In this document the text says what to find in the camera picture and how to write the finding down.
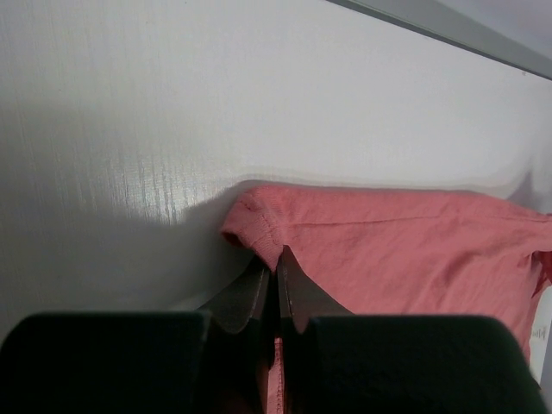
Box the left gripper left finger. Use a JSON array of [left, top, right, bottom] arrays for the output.
[[1, 259, 270, 413]]

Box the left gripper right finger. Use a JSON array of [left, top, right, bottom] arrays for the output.
[[276, 248, 543, 413]]

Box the red t shirt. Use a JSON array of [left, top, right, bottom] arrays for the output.
[[220, 185, 552, 414]]

